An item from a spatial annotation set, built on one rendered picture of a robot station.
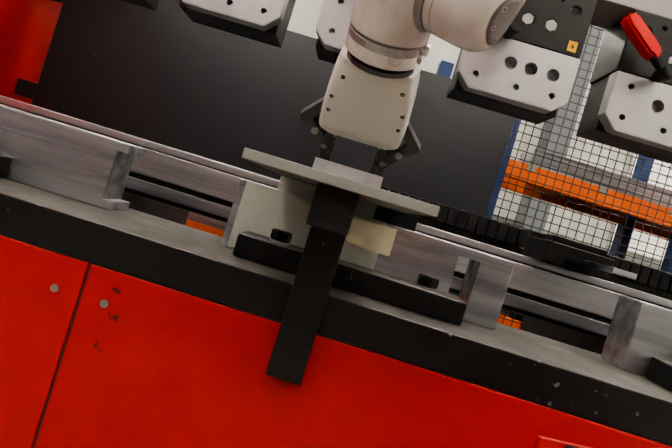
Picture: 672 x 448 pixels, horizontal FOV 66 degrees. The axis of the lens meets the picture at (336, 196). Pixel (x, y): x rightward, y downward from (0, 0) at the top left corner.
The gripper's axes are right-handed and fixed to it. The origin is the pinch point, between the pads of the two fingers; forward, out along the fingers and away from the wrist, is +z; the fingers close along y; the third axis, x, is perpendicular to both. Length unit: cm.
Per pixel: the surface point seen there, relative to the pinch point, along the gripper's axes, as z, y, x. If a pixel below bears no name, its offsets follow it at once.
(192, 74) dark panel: 26, 44, -53
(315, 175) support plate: -10.9, 2.2, 17.4
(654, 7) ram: -22.4, -32.4, -23.9
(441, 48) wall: 152, -41, -433
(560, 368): 6.7, -29.1, 15.3
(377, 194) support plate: -10.9, -3.4, 17.4
